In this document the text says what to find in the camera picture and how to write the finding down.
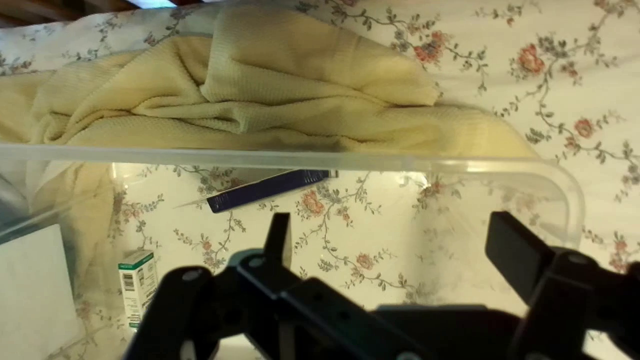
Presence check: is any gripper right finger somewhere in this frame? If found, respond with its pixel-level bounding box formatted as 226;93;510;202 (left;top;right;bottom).
484;210;640;360

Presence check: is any floral bed sheet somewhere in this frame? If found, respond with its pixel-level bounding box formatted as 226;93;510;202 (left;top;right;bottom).
0;0;640;360

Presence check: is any white flat packet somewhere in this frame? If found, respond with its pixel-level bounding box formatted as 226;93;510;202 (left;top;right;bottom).
0;223;87;360

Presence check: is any small green white box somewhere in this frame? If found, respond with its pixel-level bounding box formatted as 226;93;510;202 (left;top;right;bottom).
118;249;160;332

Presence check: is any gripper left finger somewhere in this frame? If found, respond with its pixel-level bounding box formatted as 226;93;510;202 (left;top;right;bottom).
122;212;426;360

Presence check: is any clear plastic bowl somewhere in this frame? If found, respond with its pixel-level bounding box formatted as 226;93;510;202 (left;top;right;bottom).
0;144;586;360

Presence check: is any black flat pack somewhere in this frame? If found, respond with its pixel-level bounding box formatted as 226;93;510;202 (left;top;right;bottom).
206;169;340;214

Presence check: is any cream knit blanket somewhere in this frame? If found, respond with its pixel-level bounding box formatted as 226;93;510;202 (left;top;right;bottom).
0;5;538;281

